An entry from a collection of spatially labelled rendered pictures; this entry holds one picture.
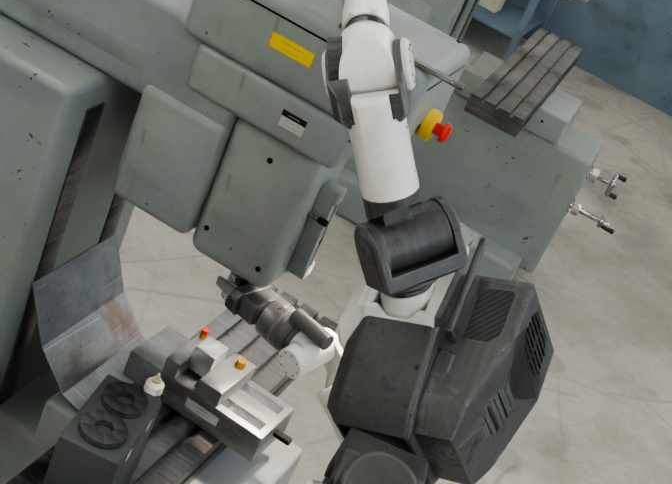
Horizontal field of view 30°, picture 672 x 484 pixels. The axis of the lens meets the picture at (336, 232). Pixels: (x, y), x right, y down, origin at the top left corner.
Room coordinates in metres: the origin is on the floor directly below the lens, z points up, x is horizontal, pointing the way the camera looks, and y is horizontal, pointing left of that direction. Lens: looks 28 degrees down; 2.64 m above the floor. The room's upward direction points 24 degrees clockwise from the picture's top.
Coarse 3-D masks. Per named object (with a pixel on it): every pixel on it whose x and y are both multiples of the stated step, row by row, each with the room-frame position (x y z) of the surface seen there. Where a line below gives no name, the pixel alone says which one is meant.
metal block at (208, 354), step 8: (200, 344) 2.21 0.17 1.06; (208, 344) 2.22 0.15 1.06; (216, 344) 2.24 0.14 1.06; (200, 352) 2.20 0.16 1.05; (208, 352) 2.20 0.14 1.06; (216, 352) 2.21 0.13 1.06; (224, 352) 2.22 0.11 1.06; (192, 360) 2.20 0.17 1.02; (200, 360) 2.19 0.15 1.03; (208, 360) 2.19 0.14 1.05; (216, 360) 2.20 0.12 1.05; (192, 368) 2.20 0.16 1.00; (200, 368) 2.19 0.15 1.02; (208, 368) 2.19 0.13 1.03
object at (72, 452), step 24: (120, 384) 1.90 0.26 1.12; (96, 408) 1.83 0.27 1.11; (120, 408) 1.84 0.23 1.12; (144, 408) 1.87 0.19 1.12; (72, 432) 1.74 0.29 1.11; (96, 432) 1.75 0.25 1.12; (120, 432) 1.78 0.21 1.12; (144, 432) 1.86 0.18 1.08; (72, 456) 1.72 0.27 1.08; (96, 456) 1.71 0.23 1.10; (120, 456) 1.73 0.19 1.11; (48, 480) 1.72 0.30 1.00; (72, 480) 1.72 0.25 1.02; (96, 480) 1.71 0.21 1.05; (120, 480) 1.79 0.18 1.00
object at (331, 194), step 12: (324, 192) 2.17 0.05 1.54; (336, 192) 2.17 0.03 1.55; (324, 204) 2.17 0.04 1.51; (336, 204) 2.17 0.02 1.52; (324, 216) 2.16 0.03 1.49; (312, 228) 2.17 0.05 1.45; (324, 228) 2.17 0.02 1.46; (300, 240) 2.17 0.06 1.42; (312, 240) 2.17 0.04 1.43; (300, 252) 2.17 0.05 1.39; (312, 252) 2.16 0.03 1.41; (300, 264) 2.17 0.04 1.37; (312, 264) 2.19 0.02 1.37; (300, 276) 2.16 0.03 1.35
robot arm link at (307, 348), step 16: (288, 320) 2.10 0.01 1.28; (304, 320) 2.09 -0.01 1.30; (272, 336) 2.09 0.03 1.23; (288, 336) 2.09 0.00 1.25; (304, 336) 2.09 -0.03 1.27; (320, 336) 2.06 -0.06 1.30; (288, 352) 2.04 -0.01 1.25; (304, 352) 2.05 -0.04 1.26; (320, 352) 2.07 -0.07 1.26; (288, 368) 2.04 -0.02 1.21; (304, 368) 2.03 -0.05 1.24
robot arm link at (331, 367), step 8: (328, 328) 2.14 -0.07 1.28; (336, 336) 2.12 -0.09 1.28; (336, 344) 2.11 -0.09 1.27; (336, 352) 2.10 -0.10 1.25; (336, 360) 2.10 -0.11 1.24; (328, 368) 2.11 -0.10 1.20; (336, 368) 2.10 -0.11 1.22; (328, 376) 2.10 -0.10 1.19; (328, 384) 2.09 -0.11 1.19; (320, 392) 2.03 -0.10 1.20; (328, 392) 2.03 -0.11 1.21; (320, 400) 2.04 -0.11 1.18
